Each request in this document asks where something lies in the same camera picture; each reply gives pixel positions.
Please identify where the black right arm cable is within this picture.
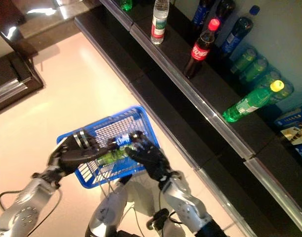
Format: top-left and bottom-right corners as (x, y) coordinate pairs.
(133, 187), (183, 237)

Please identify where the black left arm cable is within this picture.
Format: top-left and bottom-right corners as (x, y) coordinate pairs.
(0, 189), (63, 233)

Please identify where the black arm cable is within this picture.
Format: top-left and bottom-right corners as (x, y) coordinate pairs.
(0, 189), (63, 233)
(133, 187), (183, 237)

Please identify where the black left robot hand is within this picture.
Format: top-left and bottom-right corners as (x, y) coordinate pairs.
(47, 130), (110, 178)

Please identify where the biscuit box with gold picture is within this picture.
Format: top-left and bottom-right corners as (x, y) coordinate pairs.
(280, 123), (302, 146)

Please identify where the blue plastic shopping basket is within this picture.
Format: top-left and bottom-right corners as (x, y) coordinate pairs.
(56, 105), (162, 198)

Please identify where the clear water bottle red label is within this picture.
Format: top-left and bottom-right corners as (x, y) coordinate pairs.
(150, 0), (171, 45)

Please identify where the silver left robot leg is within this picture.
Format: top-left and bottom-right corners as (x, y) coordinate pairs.
(85, 179), (129, 237)

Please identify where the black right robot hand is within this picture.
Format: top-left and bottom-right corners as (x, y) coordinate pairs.
(125, 130), (174, 183)

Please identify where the green Sprite bottle yellow cap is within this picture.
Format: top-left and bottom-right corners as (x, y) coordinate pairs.
(221, 79), (285, 123)
(119, 0), (133, 12)

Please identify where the small Pepsi cola bottle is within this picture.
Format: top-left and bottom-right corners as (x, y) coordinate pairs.
(107, 133), (138, 150)

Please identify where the dark low display shelf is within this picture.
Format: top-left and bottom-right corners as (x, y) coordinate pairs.
(0, 0), (45, 116)

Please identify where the Coca-Cola bottle red cap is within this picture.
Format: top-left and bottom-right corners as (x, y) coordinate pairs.
(183, 18), (221, 80)

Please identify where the clear plastic price rail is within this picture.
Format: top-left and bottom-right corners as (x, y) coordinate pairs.
(194, 166), (259, 237)
(98, 0), (134, 32)
(129, 23), (256, 160)
(243, 157), (302, 235)

